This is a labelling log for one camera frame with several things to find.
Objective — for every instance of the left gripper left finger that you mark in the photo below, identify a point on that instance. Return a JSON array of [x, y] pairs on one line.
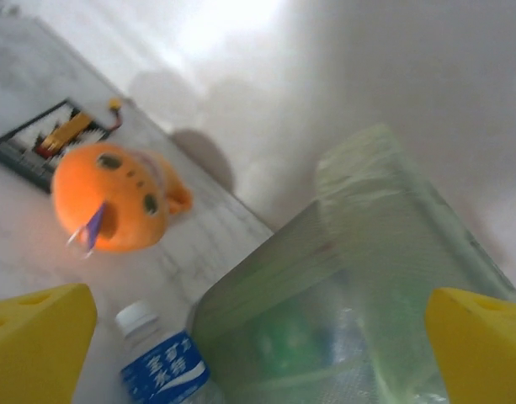
[[34, 336]]

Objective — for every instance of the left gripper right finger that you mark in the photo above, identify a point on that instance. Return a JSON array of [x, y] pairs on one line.
[[476, 349]]

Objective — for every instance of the blue label bottle white cap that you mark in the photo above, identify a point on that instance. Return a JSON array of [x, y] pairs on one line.
[[165, 362]]

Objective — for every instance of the translucent green trash bin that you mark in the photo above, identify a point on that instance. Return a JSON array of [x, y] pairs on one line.
[[367, 273]]

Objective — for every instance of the orange plush toy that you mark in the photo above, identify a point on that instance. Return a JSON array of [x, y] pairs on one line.
[[114, 198]]

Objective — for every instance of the black charger board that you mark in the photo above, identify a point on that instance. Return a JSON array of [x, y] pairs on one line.
[[38, 143]]

